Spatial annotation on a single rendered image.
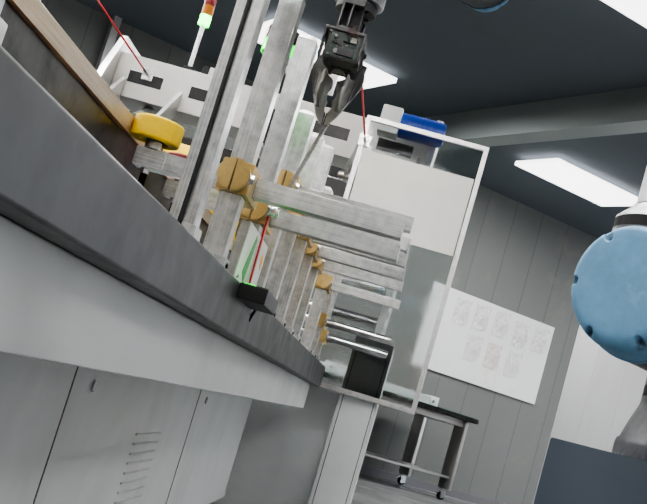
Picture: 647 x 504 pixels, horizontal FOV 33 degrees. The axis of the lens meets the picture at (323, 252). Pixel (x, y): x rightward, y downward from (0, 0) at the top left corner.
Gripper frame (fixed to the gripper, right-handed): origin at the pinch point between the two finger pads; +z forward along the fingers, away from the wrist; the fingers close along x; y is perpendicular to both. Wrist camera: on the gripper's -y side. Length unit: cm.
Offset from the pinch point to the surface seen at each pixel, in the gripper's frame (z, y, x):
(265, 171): 10.4, -5.5, -8.0
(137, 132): 14.5, 16.9, -25.2
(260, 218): 18.9, -3.8, -6.1
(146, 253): 38, 72, -4
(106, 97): 13.6, 30.2, -27.2
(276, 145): 5.4, -5.5, -7.5
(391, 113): -84, -273, -7
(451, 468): 59, -905, 105
